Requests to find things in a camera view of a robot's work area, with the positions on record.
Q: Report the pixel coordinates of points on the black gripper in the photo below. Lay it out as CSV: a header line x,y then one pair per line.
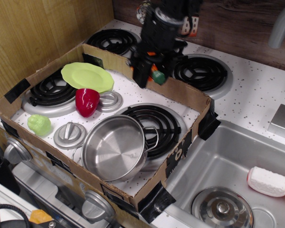
x,y
159,34

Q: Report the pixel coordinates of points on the orange toy carrot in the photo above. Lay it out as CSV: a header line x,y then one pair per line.
x,y
155,74

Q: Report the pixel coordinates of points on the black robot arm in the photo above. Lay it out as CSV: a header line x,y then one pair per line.
x,y
176,9

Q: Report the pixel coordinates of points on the light green toy plate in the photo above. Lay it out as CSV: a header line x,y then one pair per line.
x,y
85,75

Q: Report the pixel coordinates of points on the back left stove burner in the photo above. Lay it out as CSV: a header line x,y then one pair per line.
x,y
117,41

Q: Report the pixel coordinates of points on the stove burner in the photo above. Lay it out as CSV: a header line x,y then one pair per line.
x,y
205,73
52,97
117,41
163,130

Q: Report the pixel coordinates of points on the hanging slotted spoon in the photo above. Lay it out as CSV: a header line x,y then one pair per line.
x,y
142,9

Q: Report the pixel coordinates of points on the red toy pepper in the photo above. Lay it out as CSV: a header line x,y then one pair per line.
x,y
86,101

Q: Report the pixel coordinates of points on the hanging metal spatula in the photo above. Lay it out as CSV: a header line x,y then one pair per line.
x,y
190,26

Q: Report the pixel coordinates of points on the front right stove burner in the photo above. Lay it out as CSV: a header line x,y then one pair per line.
x,y
163,130

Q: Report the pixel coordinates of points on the back right stove burner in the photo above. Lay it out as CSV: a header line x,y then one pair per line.
x,y
205,73

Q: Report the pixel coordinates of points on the steel pot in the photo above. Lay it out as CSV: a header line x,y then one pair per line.
x,y
116,148

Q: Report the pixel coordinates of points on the front left stove burner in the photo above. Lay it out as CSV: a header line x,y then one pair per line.
x,y
52,97

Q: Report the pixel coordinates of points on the silver knob front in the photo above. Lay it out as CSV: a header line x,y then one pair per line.
x,y
70,136

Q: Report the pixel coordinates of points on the green toy lettuce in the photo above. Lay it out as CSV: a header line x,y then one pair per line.
x,y
39,124

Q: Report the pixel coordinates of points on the steel sink basin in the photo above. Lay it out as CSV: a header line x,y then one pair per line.
x,y
224,160

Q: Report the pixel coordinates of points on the oven knob right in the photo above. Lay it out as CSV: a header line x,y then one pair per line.
x,y
95,208

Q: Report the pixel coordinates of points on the oven knob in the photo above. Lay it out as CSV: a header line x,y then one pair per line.
x,y
16,152
95,208

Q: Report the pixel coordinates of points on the oven knob left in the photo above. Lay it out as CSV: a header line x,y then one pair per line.
x,y
16,152

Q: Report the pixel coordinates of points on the silver faucet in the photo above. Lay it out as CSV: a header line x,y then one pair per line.
x,y
277,40

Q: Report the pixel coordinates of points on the steel pot lid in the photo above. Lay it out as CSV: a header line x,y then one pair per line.
x,y
221,207

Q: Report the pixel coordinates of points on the white red toy sponge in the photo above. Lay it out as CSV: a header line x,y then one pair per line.
x,y
266,182

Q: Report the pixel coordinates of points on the yellow toy piece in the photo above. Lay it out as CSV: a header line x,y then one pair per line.
x,y
39,216

